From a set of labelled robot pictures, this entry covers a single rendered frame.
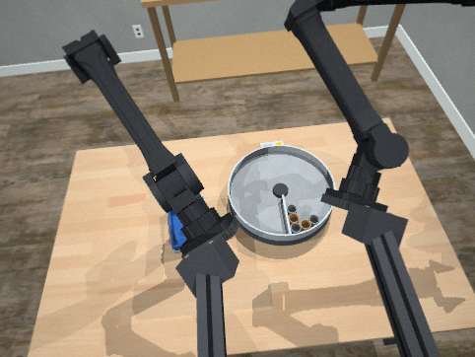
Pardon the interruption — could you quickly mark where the blue open tray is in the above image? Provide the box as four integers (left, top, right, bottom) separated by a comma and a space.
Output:
168, 210, 187, 250

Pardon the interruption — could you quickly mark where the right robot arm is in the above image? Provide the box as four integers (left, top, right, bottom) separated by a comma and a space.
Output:
284, 0, 475, 212

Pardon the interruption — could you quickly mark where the grey metal ring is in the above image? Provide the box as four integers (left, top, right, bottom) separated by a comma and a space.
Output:
308, 214, 319, 227
291, 223, 302, 234
287, 204, 298, 217

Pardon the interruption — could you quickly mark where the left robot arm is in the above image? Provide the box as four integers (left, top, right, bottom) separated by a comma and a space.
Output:
62, 30, 234, 254

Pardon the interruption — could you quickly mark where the bronze bushing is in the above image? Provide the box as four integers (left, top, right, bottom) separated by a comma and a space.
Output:
289, 213, 300, 226
301, 219, 311, 232

